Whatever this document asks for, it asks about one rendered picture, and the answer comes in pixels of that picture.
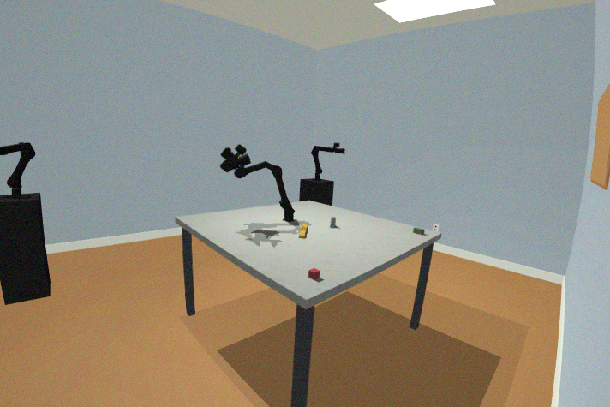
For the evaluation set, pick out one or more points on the small red cube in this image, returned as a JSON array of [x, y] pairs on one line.
[[314, 273]]

